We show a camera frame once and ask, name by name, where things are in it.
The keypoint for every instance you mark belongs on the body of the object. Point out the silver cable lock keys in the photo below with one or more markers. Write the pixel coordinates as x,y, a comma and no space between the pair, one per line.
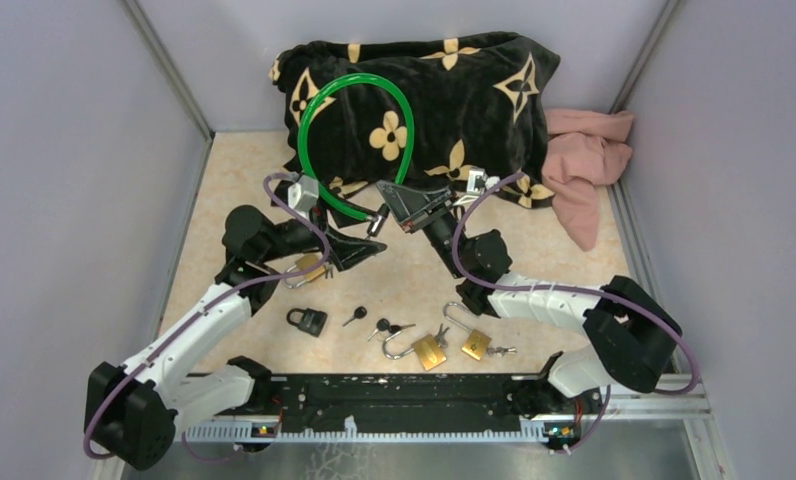
377,221

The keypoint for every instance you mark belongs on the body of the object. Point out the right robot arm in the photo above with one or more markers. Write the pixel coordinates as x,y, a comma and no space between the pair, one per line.
631,338

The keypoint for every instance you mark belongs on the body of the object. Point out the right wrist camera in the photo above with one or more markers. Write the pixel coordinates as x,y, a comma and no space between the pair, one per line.
477,184

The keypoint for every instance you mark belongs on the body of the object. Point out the brass padlock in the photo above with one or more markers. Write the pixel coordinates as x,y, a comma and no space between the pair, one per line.
305,270
425,349
477,342

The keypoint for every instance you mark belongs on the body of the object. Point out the keys of left padlock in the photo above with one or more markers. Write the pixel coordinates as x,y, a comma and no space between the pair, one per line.
440,337

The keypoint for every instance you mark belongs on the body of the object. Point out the keys of right padlock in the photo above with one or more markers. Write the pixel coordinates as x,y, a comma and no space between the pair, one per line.
500,351

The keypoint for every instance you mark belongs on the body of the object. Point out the black floral plush blanket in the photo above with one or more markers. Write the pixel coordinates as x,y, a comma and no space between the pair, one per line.
475,102

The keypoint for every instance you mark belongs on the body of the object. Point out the keys of padlock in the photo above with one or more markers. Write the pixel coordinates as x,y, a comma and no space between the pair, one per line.
500,351
440,337

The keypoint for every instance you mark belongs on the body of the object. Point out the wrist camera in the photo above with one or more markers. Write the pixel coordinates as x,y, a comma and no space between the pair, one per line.
477,184
303,195

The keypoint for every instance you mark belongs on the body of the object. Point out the pink cloth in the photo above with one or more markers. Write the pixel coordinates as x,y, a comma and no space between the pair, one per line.
586,150

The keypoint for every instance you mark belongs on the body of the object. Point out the black u-lock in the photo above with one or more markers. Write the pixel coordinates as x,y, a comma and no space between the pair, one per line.
309,321

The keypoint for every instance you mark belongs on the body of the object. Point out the single black headed key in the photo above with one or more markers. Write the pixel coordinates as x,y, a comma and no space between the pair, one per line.
358,313

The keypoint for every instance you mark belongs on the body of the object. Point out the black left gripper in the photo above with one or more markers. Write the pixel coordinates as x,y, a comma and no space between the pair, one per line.
345,249

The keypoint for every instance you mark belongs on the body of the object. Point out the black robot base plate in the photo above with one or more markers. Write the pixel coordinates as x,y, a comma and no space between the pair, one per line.
424,405

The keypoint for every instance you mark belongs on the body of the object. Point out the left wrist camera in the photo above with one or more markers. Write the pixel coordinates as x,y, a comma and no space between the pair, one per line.
303,195

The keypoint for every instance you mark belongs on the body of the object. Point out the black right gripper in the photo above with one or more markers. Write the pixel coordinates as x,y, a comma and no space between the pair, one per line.
404,202

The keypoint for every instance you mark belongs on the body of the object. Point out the black headed keys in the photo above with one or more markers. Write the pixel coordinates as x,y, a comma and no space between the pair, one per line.
384,326

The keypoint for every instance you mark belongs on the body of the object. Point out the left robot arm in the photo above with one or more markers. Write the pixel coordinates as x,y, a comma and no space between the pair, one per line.
136,409

